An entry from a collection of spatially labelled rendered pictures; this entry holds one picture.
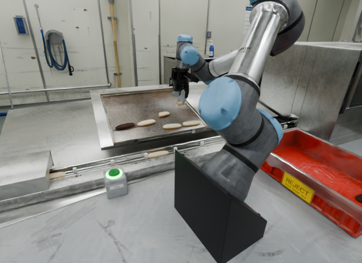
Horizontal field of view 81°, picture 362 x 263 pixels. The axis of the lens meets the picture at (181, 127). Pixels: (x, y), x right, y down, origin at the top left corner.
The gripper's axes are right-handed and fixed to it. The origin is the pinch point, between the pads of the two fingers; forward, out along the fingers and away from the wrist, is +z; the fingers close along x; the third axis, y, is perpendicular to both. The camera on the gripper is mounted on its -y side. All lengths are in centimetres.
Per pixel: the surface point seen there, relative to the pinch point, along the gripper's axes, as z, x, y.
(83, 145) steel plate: 16, -3, 55
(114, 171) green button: 0, 36, 50
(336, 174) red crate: 4, 74, -32
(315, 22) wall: 4, -268, -601
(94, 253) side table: 5, 58, 62
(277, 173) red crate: 3, 62, -7
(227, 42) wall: 53, -298, -316
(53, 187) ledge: 6, 29, 69
